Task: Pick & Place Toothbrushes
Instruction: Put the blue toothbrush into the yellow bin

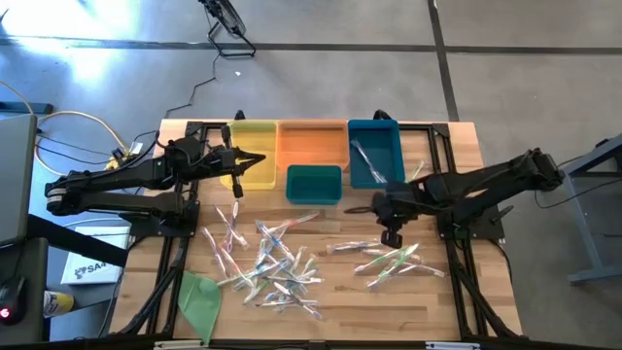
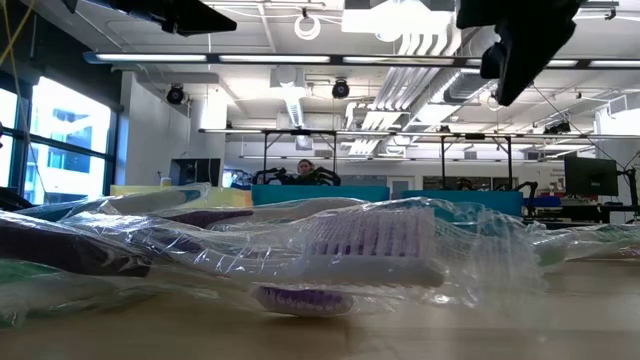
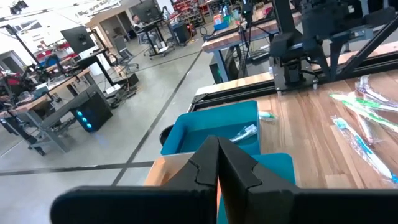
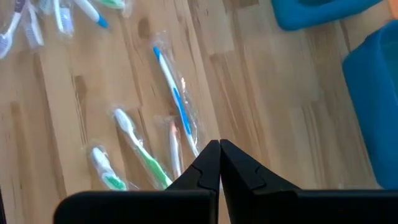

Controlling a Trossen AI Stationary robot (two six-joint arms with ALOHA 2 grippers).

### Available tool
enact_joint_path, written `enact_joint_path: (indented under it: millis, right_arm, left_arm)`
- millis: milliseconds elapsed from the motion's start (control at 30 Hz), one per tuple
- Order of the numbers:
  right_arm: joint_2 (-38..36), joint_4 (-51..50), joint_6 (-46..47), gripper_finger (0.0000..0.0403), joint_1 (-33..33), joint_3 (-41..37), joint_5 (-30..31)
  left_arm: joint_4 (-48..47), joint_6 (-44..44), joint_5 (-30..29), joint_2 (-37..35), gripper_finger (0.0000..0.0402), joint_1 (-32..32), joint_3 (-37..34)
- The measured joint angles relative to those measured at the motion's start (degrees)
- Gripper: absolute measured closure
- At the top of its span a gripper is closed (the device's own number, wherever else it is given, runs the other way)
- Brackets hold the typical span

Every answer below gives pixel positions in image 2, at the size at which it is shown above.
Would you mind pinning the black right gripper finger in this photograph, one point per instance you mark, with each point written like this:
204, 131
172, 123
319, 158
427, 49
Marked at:
535, 50
494, 61

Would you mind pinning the black background desk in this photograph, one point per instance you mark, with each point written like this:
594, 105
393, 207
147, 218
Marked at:
590, 212

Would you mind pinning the white ceiling pipe bundle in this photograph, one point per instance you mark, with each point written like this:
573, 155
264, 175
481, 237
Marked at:
400, 90

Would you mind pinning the small teal plastic bin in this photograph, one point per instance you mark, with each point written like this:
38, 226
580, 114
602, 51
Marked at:
320, 194

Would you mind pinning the black monitor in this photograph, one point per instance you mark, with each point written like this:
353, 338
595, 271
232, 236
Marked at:
590, 176
195, 172

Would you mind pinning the blue background crate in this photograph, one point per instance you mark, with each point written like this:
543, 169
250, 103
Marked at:
547, 201

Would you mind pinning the white ceiling light panel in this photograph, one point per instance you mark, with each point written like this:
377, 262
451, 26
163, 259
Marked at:
400, 22

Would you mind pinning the green white toothbrush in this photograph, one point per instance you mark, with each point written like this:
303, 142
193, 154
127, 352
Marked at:
550, 255

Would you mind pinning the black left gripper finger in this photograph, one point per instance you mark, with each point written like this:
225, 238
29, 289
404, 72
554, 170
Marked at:
205, 20

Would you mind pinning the white vent duct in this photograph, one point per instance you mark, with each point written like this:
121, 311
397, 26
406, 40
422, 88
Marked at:
295, 107

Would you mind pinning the black ceiling spotlight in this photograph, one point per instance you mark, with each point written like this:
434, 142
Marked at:
175, 95
557, 128
340, 90

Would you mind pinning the white toothbrush purple bristles wrapped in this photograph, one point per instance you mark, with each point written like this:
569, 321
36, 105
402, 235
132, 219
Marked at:
370, 235

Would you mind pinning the dark purple wrapped toothbrush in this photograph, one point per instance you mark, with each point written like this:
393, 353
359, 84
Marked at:
60, 247

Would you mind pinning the long ceiling light bar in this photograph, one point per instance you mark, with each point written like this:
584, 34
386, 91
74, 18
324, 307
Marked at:
150, 57

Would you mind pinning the large glass window wall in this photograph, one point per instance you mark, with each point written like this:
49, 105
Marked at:
70, 125

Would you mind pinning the thin hanging light strip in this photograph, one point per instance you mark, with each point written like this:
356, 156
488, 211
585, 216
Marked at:
230, 131

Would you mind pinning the background black robot arm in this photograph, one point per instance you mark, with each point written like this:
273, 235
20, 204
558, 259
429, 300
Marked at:
330, 177
530, 192
272, 176

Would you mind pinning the yellow plastic bin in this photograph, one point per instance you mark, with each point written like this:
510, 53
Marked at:
232, 198

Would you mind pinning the large teal-blue plastic bin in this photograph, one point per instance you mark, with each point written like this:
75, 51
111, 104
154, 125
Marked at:
475, 201

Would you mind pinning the white blue wrapped toothbrush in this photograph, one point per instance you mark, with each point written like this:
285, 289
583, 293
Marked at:
150, 200

